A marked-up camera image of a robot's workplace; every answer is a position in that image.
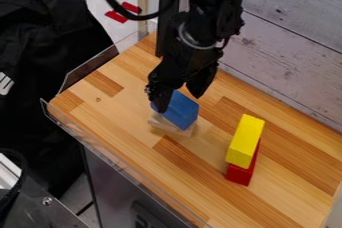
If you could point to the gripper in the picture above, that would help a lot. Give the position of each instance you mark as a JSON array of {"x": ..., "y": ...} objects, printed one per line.
[{"x": 189, "y": 55}]

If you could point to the blue block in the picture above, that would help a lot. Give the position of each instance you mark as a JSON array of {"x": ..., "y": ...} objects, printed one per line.
[{"x": 183, "y": 110}]

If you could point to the plain wooden block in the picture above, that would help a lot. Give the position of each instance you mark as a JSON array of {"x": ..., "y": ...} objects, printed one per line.
[{"x": 170, "y": 128}]

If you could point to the yellow rectangular block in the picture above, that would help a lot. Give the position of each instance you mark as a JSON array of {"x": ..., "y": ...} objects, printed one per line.
[{"x": 245, "y": 140}]

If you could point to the red rectangular block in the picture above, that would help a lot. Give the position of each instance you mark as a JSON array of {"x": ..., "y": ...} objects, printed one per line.
[{"x": 240, "y": 173}]

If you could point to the black fabric bag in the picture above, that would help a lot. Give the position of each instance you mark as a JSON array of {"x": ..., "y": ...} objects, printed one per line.
[{"x": 40, "y": 72}]

